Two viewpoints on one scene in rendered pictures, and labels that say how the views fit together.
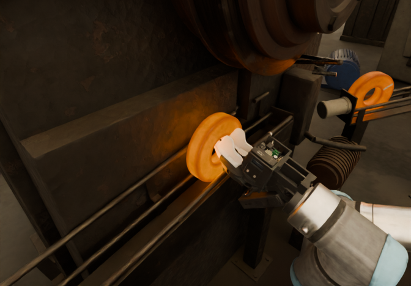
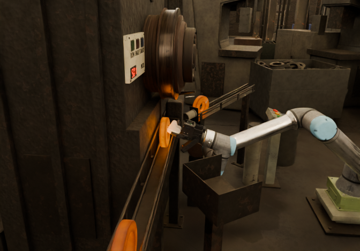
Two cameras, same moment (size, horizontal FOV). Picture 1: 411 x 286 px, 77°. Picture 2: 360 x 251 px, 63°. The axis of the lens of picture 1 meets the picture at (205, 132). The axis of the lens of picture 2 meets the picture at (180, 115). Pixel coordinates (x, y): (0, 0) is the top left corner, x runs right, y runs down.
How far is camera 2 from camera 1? 1.07 m
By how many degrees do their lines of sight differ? 36
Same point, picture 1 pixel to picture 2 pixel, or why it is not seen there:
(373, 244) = (227, 138)
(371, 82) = (200, 100)
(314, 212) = (210, 135)
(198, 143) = (164, 127)
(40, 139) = (132, 127)
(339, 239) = (219, 140)
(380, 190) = not seen: hidden behind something
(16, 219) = not seen: outside the picture
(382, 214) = not seen: hidden behind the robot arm
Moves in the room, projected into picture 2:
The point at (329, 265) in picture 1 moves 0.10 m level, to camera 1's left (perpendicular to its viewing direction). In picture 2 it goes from (219, 152) to (204, 157)
